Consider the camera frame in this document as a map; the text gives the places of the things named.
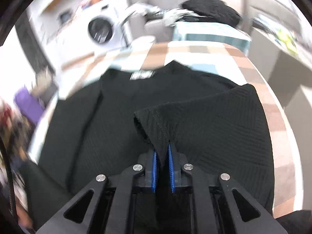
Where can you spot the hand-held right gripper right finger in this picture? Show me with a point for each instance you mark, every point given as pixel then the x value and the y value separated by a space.
pixel 171 170

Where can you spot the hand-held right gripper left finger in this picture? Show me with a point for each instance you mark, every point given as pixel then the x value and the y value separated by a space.
pixel 154 173

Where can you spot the black t-shirt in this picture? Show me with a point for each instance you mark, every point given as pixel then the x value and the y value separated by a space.
pixel 109 126

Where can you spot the pale clothes heap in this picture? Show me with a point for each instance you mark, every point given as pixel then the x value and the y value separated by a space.
pixel 156 11

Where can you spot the brown blue checked tablecloth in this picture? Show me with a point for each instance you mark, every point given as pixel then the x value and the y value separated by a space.
pixel 219 58

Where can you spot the white round stool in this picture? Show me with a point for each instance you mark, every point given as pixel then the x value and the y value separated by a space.
pixel 143 41

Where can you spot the teal checked cloth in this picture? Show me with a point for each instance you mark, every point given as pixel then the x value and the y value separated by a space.
pixel 209 34

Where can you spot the purple bag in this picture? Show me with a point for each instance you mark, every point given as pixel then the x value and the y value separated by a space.
pixel 29 104

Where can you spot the grey sofa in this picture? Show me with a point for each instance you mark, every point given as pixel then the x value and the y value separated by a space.
pixel 156 26

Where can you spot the white washing machine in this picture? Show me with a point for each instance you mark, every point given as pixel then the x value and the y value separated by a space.
pixel 102 26

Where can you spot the grey side table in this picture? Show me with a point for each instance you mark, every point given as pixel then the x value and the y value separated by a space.
pixel 275 53

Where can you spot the black quilted jacket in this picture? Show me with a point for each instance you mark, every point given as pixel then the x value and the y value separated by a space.
pixel 209 8

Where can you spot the green toy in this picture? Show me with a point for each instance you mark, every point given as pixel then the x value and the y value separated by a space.
pixel 286 40

